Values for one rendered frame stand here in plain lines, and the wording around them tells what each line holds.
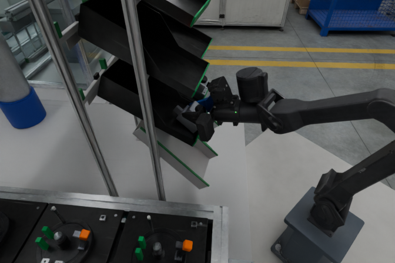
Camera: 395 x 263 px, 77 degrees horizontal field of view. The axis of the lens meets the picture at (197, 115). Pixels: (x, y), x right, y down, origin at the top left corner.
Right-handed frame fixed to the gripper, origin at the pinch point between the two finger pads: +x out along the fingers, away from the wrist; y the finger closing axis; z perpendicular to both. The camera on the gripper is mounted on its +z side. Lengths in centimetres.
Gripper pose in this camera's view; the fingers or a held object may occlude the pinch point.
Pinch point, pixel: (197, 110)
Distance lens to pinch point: 66.3
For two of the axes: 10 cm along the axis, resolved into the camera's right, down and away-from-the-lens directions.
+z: -2.3, -8.3, -5.1
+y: -3.8, 5.6, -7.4
